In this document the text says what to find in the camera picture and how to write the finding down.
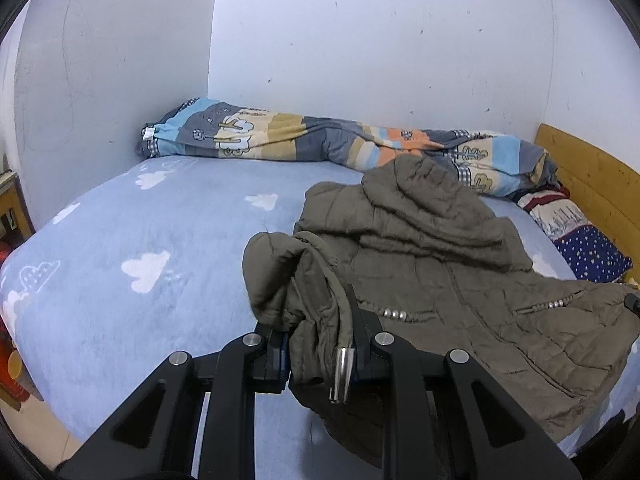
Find star and castle pillow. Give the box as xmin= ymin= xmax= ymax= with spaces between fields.
xmin=514 ymin=188 xmax=632 ymax=283

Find wooden headboard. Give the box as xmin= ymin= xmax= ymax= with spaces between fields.
xmin=535 ymin=124 xmax=640 ymax=282

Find red and yellow object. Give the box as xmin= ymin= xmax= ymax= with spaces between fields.
xmin=0 ymin=323 xmax=32 ymax=403

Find light blue cloud bedsheet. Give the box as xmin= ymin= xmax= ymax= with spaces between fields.
xmin=0 ymin=154 xmax=640 ymax=480

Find olive hooded puffer jacket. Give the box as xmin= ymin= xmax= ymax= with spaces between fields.
xmin=242 ymin=155 xmax=639 ymax=465

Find wooden side cabinet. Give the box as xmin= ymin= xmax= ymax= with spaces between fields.
xmin=0 ymin=170 xmax=35 ymax=262

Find patchwork cartoon quilt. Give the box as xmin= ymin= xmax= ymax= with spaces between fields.
xmin=138 ymin=98 xmax=559 ymax=197

